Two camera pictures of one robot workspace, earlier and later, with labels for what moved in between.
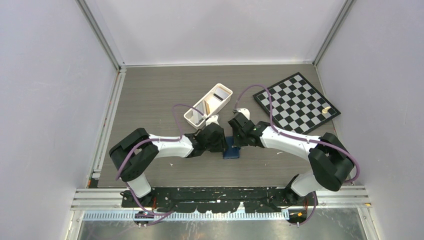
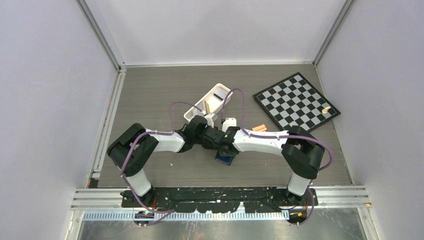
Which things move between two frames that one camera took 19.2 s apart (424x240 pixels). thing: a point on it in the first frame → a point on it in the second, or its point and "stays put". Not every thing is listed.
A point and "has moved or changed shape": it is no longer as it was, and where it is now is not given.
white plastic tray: x=196 y=117 stays put
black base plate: x=221 y=199 stays put
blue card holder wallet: x=230 y=152 has moved or changed shape
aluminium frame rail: x=99 y=199 stays put
